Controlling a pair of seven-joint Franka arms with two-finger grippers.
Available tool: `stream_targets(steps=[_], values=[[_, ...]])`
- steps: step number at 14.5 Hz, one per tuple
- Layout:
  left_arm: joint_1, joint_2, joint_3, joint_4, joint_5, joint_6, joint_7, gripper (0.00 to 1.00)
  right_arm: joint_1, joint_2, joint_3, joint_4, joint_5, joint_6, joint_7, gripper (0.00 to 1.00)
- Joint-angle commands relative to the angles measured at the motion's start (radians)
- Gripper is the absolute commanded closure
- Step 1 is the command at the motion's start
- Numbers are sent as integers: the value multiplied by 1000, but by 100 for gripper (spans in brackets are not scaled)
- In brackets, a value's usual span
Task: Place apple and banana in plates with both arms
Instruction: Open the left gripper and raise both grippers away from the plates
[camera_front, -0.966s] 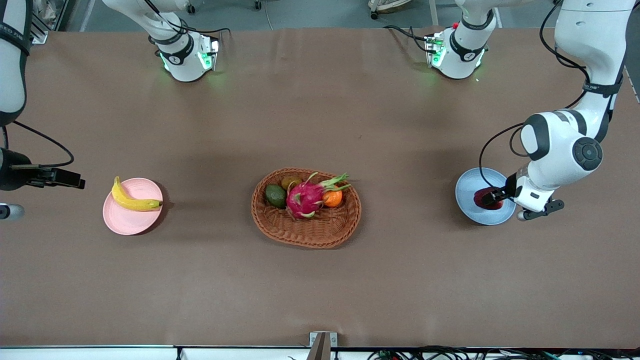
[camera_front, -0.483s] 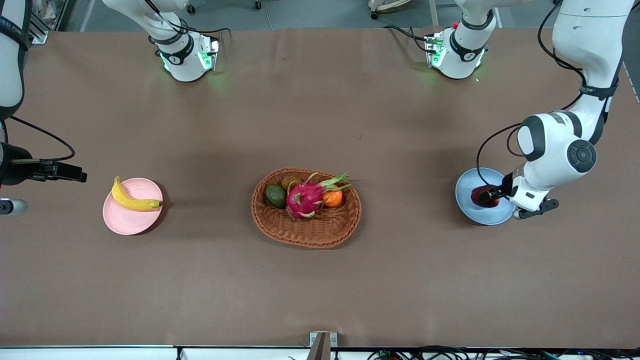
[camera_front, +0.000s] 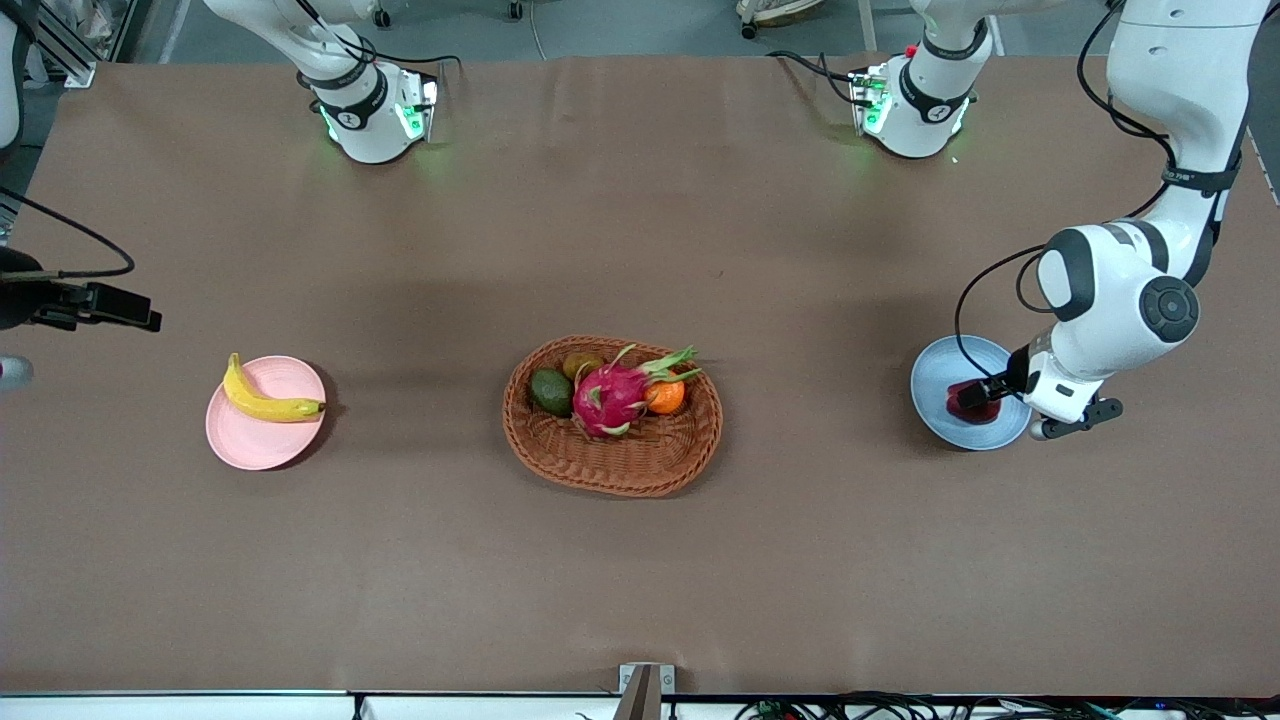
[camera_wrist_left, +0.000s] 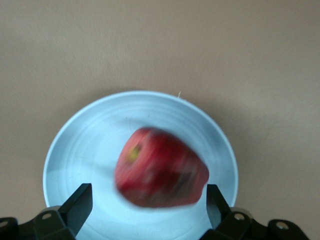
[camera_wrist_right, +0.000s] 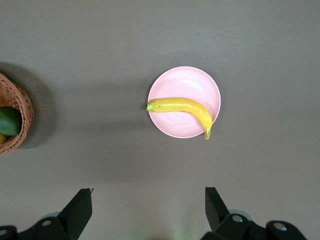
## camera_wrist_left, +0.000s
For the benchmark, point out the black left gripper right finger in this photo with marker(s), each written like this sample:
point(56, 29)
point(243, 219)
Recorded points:
point(225, 222)

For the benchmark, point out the red apple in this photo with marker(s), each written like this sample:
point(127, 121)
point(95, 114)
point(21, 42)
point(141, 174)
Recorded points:
point(160, 170)

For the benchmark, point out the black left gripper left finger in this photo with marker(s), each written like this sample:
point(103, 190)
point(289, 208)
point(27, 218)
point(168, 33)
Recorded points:
point(65, 220)

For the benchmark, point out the light blue round plate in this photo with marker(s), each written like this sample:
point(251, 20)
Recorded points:
point(87, 140)

